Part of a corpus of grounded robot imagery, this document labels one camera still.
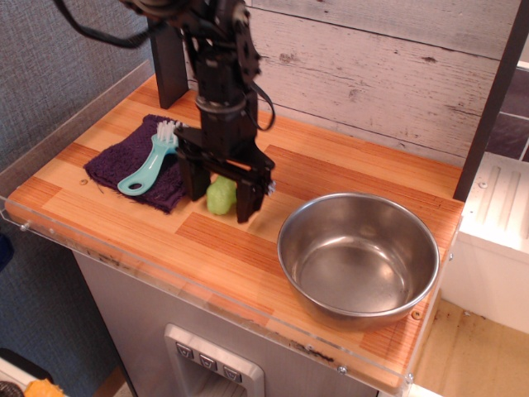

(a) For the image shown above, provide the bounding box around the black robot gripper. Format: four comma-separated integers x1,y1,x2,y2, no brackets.
177,111,275,223

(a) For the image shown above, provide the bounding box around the green toy broccoli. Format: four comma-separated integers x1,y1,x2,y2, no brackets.
206,175,236,215

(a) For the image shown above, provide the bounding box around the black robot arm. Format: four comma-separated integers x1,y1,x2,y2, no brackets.
124,1,274,223

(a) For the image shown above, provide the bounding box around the stainless steel pot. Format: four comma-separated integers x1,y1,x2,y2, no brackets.
277,193,441,331

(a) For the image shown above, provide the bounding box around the teal scrub brush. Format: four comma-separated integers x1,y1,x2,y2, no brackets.
117,121,183,197

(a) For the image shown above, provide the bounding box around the purple folded towel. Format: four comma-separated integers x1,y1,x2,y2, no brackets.
84,115,186,213

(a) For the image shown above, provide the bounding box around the grey toy fridge cabinet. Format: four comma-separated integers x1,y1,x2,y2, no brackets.
75,254,378,396

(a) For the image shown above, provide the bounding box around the silver dispenser button panel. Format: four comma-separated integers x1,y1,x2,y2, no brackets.
164,323,265,396

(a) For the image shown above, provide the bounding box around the clear acrylic edge guard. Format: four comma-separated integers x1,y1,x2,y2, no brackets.
0,194,465,390

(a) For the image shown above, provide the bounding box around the yellow object bottom left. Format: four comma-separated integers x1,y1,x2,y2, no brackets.
24,379,65,397

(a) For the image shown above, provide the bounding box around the dark left support post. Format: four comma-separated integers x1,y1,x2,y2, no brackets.
150,26,189,109

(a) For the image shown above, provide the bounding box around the dark support post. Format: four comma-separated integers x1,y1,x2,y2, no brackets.
453,0,528,202
150,26,189,109

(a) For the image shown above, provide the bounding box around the dark right support post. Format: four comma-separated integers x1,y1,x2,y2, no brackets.
453,0,528,202

